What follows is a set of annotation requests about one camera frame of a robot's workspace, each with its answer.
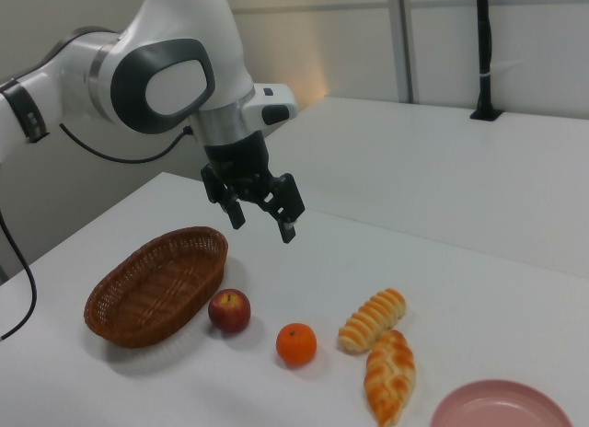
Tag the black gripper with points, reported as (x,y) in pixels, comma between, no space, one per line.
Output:
(239,165)

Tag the ridged toy bread roll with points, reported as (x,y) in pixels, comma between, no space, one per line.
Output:
(373,319)

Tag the toy orange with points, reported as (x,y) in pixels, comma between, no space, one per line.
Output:
(296,344)

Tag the braided toy bread loaf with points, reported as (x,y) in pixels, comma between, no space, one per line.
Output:
(390,376)

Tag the black pole with base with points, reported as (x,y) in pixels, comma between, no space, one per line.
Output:
(484,54)

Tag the brown woven basket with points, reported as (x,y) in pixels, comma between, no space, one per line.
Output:
(152,284)

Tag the pink plate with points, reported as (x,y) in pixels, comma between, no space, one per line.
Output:
(501,408)

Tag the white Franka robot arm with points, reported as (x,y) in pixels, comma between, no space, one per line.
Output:
(179,31)

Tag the red toy apple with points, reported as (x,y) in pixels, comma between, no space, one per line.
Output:
(229,311)

